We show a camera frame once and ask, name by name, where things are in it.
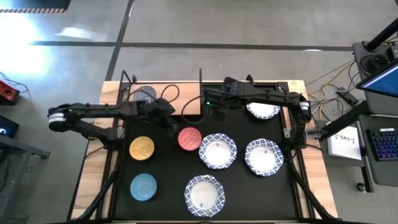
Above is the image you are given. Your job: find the black electronic box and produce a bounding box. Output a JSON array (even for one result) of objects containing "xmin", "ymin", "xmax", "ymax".
[{"xmin": 0, "ymin": 115, "xmax": 20, "ymax": 139}]

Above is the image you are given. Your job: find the blue white paper bowl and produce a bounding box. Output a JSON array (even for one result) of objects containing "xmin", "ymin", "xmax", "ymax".
[
  {"xmin": 183, "ymin": 174, "xmax": 226, "ymax": 218},
  {"xmin": 244, "ymin": 138, "xmax": 284, "ymax": 177},
  {"xmin": 198, "ymin": 133, "xmax": 238, "ymax": 170},
  {"xmin": 246, "ymin": 102, "xmax": 281, "ymax": 120}
]

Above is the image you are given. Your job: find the small red patterned bowl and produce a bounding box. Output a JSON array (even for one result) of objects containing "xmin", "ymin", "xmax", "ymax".
[{"xmin": 177, "ymin": 126, "xmax": 203, "ymax": 152}]

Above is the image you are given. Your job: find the small grey patterned bowl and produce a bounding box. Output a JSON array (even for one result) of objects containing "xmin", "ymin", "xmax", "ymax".
[{"xmin": 132, "ymin": 85, "xmax": 157, "ymax": 104}]

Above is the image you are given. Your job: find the computer monitor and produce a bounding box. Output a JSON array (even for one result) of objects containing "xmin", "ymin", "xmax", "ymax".
[{"xmin": 356, "ymin": 62, "xmax": 398, "ymax": 99}]

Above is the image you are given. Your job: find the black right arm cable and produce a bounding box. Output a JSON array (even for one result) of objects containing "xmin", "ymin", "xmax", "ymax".
[{"xmin": 181, "ymin": 95, "xmax": 208, "ymax": 124}]

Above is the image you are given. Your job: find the grey metal stand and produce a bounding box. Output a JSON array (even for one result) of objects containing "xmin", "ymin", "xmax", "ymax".
[{"xmin": 0, "ymin": 133, "xmax": 50, "ymax": 218}]

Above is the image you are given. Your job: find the black hazard striped platform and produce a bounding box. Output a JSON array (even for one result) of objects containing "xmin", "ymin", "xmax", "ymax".
[{"xmin": 0, "ymin": 0, "xmax": 72, "ymax": 14}]

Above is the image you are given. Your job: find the red box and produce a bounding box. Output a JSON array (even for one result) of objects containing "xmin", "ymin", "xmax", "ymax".
[{"xmin": 0, "ymin": 80, "xmax": 20, "ymax": 105}]

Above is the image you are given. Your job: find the coiled black cable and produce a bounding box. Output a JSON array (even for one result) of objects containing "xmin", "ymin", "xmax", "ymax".
[{"xmin": 360, "ymin": 54, "xmax": 389, "ymax": 75}]

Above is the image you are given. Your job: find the dark grey equipment cart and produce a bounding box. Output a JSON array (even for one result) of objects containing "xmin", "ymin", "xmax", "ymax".
[{"xmin": 353, "ymin": 40, "xmax": 398, "ymax": 187}]

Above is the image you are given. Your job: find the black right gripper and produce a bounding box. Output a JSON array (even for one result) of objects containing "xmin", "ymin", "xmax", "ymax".
[{"xmin": 201, "ymin": 77, "xmax": 242, "ymax": 123}]

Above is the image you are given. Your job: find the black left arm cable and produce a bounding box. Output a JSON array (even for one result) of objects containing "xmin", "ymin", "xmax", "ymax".
[{"xmin": 160, "ymin": 83, "xmax": 181, "ymax": 105}]

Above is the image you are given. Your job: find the backlit black keyboard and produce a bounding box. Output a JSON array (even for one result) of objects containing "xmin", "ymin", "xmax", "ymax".
[{"xmin": 366, "ymin": 127, "xmax": 398, "ymax": 162}]

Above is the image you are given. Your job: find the white paper sign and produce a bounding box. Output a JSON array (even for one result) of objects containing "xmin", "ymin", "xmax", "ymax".
[{"xmin": 328, "ymin": 125, "xmax": 363, "ymax": 161}]

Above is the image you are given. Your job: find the small yellow patterned bowl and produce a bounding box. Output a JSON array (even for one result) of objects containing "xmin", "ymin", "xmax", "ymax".
[{"xmin": 129, "ymin": 136, "xmax": 155, "ymax": 161}]

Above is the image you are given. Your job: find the black power strip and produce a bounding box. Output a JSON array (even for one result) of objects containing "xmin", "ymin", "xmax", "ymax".
[{"xmin": 335, "ymin": 89, "xmax": 359, "ymax": 106}]

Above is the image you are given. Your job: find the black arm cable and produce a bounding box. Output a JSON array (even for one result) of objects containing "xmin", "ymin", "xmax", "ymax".
[
  {"xmin": 160, "ymin": 83, "xmax": 181, "ymax": 105},
  {"xmin": 181, "ymin": 95, "xmax": 208, "ymax": 124}
]

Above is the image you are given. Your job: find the black metal table frame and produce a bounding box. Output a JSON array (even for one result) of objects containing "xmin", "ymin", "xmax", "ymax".
[{"xmin": 67, "ymin": 68, "xmax": 340, "ymax": 224}]

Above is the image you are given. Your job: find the small blue patterned bowl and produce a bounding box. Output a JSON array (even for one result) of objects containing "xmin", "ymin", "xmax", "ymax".
[{"xmin": 129, "ymin": 173, "xmax": 158, "ymax": 202}]

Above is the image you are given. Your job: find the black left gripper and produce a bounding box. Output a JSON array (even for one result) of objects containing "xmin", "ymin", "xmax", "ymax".
[{"xmin": 138, "ymin": 98, "xmax": 180, "ymax": 139}]

